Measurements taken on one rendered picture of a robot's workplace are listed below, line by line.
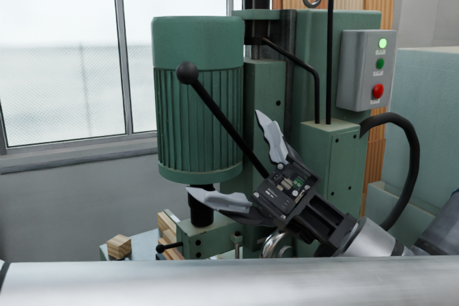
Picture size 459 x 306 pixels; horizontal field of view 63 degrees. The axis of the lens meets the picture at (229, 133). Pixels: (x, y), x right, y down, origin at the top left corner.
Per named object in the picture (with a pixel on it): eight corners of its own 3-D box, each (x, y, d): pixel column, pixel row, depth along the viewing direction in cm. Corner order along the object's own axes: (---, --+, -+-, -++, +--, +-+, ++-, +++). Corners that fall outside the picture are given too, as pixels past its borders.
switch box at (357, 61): (335, 106, 80) (341, 29, 76) (365, 102, 86) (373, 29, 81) (358, 112, 75) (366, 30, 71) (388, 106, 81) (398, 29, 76)
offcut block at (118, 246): (107, 254, 100) (106, 241, 99) (120, 246, 104) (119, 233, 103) (119, 259, 98) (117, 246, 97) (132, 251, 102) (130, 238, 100)
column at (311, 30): (240, 271, 109) (242, 11, 88) (297, 248, 120) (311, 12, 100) (291, 321, 91) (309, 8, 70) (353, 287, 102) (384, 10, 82)
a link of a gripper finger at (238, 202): (180, 177, 47) (253, 183, 46) (187, 188, 53) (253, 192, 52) (177, 202, 46) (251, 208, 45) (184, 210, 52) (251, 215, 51)
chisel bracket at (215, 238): (176, 255, 85) (174, 222, 83) (228, 237, 92) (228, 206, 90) (190, 272, 79) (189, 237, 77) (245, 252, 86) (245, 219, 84)
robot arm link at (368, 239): (380, 240, 51) (337, 298, 49) (350, 216, 52) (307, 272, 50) (406, 234, 42) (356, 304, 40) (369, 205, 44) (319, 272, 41)
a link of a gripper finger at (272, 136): (276, 91, 51) (296, 155, 47) (274, 109, 56) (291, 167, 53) (255, 97, 51) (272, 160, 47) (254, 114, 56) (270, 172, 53)
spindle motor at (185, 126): (146, 165, 82) (136, 16, 73) (216, 151, 91) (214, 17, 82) (180, 195, 67) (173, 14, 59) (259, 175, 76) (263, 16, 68)
